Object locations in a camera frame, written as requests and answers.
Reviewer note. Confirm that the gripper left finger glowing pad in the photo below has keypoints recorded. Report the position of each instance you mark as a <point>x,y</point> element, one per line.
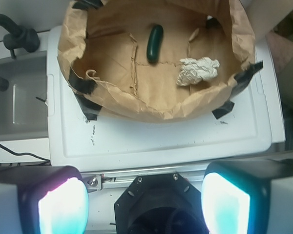
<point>52,200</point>

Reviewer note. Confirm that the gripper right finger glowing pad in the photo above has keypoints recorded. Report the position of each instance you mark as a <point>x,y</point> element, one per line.
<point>248,197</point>

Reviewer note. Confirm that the white paper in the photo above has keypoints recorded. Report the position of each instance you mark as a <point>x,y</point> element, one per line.
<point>194,71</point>

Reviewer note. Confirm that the white plastic lid board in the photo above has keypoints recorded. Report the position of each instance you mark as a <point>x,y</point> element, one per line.
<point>108,143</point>

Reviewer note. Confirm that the black tape strip front right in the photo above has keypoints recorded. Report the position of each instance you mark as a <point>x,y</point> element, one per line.
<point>226,108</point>

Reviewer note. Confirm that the toy grey sink basin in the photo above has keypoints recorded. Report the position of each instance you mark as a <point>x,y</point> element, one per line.
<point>23,112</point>

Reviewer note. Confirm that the black tape strip right side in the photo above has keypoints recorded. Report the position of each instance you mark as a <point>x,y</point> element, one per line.
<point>244,77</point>

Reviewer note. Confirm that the brown paper bag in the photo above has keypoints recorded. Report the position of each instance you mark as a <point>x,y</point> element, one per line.
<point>102,56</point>

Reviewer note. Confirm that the dark green toy cucumber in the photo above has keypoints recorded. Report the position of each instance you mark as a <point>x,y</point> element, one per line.
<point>154,43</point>

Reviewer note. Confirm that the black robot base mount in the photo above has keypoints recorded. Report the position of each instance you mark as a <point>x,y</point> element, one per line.
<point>160,204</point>

